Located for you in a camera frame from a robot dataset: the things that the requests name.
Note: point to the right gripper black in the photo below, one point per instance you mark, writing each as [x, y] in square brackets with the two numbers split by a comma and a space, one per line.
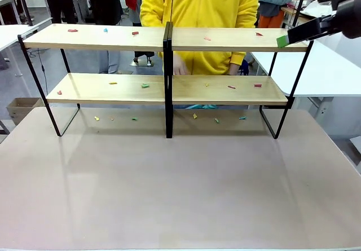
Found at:
[351, 19]

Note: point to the wooden two-tier shelf black frame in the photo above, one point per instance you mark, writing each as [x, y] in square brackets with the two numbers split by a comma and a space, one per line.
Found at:
[98, 36]
[225, 36]

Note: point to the bystander in black clothes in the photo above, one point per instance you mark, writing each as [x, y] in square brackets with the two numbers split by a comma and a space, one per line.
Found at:
[57, 0]

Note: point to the bystander with grey trousers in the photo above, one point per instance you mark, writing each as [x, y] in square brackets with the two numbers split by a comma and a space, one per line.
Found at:
[104, 2]

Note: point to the black metal pole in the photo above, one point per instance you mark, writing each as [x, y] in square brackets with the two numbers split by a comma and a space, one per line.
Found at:
[301, 0]

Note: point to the person right hand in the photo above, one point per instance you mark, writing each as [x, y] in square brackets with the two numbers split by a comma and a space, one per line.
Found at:
[180, 66]

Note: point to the person left hand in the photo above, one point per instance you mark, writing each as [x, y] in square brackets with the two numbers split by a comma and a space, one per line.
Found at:
[234, 70]

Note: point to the white table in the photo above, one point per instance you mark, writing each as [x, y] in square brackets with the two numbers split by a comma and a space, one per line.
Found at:
[324, 70]
[11, 35]

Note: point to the white paper sheets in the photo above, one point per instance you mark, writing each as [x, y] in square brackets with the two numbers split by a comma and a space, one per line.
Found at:
[316, 8]

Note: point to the wooden background desk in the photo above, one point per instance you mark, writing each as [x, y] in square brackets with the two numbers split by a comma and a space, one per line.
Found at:
[287, 10]

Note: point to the orange garment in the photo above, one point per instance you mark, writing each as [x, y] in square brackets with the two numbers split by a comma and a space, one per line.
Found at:
[268, 22]

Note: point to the person in yellow hoodie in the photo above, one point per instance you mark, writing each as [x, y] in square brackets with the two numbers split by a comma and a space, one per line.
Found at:
[203, 2]

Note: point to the black metal stand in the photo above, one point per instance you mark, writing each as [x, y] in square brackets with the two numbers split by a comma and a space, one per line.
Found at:
[25, 5]

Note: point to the cardboard box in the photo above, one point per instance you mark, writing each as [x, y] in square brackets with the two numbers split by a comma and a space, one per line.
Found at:
[19, 110]

